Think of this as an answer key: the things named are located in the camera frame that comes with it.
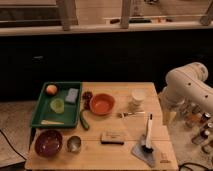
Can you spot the wooden block eraser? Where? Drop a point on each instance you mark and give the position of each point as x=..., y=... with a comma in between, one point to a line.
x=109, y=137

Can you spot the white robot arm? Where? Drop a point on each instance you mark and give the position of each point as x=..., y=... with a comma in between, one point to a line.
x=186, y=83

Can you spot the red bowl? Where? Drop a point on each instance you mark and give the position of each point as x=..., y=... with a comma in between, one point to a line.
x=101, y=104

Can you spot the dark red grapes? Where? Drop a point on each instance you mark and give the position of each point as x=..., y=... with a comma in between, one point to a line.
x=87, y=97

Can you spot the grey blue sponge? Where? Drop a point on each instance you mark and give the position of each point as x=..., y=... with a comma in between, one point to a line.
x=72, y=95

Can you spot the green plastic tray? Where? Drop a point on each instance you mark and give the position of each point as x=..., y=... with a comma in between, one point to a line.
x=43, y=111

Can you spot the green cucumber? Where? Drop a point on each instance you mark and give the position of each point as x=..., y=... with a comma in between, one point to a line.
x=83, y=121

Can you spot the light green plastic cup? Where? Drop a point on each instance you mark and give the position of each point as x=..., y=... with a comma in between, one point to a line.
x=57, y=105

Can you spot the orange fruit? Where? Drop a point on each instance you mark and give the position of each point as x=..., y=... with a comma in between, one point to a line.
x=51, y=89

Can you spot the small metal cup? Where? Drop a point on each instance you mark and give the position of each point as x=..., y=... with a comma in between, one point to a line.
x=74, y=144

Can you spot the wooden stick in tray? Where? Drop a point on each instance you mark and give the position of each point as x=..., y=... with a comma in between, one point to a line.
x=46, y=122

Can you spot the spice bottle rack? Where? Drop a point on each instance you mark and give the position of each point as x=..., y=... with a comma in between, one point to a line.
x=193, y=121

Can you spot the white handled black brush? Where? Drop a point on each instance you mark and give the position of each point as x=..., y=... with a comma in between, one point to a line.
x=147, y=141

